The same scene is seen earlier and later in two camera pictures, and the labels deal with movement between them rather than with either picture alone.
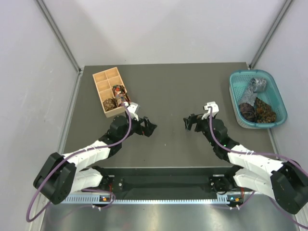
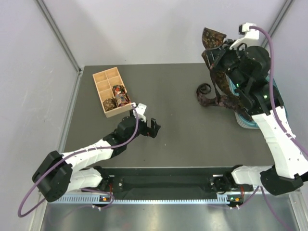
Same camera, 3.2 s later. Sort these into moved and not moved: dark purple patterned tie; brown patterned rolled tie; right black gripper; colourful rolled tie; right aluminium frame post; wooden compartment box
Moved: dark purple patterned tie; right black gripper
Not moved: wooden compartment box; right aluminium frame post; colourful rolled tie; brown patterned rolled tie
